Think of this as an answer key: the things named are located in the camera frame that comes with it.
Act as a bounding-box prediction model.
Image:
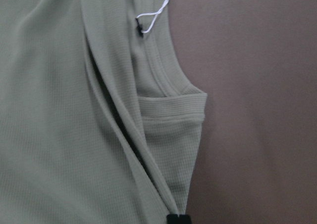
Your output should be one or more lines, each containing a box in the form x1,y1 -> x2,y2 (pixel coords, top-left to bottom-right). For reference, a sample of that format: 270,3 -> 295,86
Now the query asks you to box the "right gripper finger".
166,214 -> 192,224

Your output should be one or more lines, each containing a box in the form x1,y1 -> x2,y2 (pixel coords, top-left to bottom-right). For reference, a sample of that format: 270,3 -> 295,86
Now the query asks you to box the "white paper hang tag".
135,0 -> 169,37

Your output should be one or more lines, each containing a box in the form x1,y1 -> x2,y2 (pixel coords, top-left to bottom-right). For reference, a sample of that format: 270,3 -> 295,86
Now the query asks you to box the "olive green long-sleeve shirt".
0,0 -> 207,224

